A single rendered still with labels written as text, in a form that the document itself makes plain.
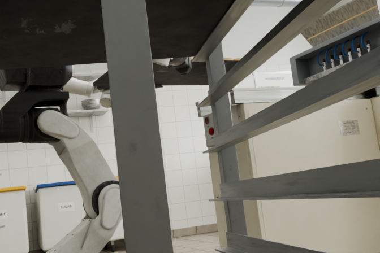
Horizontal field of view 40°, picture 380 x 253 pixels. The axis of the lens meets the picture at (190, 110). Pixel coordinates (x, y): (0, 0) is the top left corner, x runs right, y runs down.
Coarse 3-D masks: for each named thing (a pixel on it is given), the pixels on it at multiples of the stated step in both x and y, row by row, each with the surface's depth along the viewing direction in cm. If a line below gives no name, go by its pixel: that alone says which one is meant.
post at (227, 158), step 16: (208, 64) 101; (208, 80) 102; (224, 96) 99; (224, 112) 99; (224, 128) 98; (224, 160) 97; (224, 176) 97; (224, 208) 98; (240, 208) 96; (240, 224) 96
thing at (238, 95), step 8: (240, 88) 208; (248, 88) 210; (256, 88) 212; (264, 88) 213; (272, 88) 215; (280, 88) 217; (288, 88) 219; (296, 88) 221; (232, 96) 207; (240, 96) 208; (248, 96) 209; (256, 96) 211; (264, 96) 213; (272, 96) 215; (280, 96) 217; (360, 96) 237; (368, 96) 239; (376, 96) 241
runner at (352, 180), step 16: (368, 160) 46; (272, 176) 70; (288, 176) 65; (304, 176) 60; (320, 176) 56; (336, 176) 52; (352, 176) 49; (368, 176) 46; (224, 192) 96; (240, 192) 86; (256, 192) 78; (272, 192) 71; (288, 192) 65; (304, 192) 60; (320, 192) 56; (336, 192) 52; (352, 192) 49; (368, 192) 44
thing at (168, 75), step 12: (228, 60) 204; (156, 72) 208; (168, 72) 210; (192, 72) 215; (204, 72) 218; (96, 84) 216; (108, 84) 219; (156, 84) 230; (168, 84) 232; (180, 84) 236; (192, 84) 239; (204, 84) 242
